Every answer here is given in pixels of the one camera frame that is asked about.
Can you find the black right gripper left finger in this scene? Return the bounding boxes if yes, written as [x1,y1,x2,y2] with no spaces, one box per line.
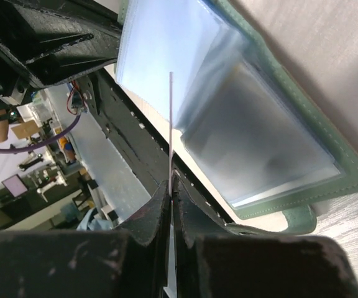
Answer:
[0,182,170,297]

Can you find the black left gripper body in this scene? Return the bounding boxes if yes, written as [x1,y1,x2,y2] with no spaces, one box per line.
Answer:
[0,1,122,88]

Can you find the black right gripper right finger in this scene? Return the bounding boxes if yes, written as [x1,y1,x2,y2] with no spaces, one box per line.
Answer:
[172,178,358,297]

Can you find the silver striped credit card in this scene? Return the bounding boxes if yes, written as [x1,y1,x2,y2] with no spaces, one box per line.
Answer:
[165,71,177,297]

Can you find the green leather card holder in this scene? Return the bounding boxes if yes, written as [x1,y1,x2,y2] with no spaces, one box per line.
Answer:
[116,1,358,234]

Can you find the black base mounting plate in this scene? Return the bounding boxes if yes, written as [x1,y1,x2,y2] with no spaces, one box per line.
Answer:
[82,66,239,230]

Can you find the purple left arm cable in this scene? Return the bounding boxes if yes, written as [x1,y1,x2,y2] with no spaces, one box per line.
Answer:
[0,114,83,155]

